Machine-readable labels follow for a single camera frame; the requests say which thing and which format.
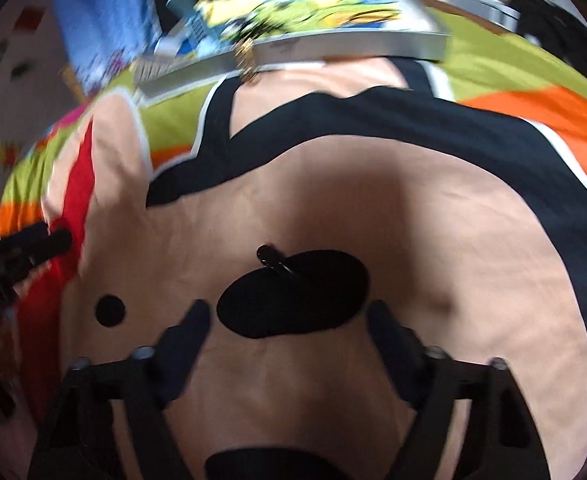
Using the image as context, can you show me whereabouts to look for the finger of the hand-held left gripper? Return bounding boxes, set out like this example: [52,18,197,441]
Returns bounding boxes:
[0,222,50,263]
[0,229,74,281]

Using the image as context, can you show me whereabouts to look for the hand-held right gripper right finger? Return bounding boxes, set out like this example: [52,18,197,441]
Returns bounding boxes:
[367,300,554,480]

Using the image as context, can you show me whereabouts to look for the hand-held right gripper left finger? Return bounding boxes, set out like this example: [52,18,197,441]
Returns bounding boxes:
[28,299,211,480]

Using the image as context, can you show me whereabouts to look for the black hair clip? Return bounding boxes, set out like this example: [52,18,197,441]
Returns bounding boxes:
[256,244,299,277]

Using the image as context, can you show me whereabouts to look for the gold chain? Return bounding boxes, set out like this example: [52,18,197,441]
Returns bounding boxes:
[233,35,262,86]

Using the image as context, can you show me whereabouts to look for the silver box with cartoon lining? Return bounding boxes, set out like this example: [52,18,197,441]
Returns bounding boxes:
[133,0,451,108]

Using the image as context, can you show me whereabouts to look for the colourful printed blanket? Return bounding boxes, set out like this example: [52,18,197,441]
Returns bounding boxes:
[0,0,587,480]

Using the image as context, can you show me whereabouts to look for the white ribbed plastic piece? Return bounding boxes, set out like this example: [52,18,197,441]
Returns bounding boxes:
[134,57,175,84]

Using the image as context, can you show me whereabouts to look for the blue curtain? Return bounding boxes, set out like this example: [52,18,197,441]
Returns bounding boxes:
[48,0,174,96]

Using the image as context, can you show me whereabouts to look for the grey shelf unit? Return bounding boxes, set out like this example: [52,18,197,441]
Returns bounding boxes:
[446,0,519,33]

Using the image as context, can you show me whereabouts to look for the dark cloth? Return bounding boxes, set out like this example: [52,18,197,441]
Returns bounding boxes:
[511,0,587,73]

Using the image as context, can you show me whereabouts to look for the red square wall sticker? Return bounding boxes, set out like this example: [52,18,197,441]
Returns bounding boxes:
[16,6,46,28]

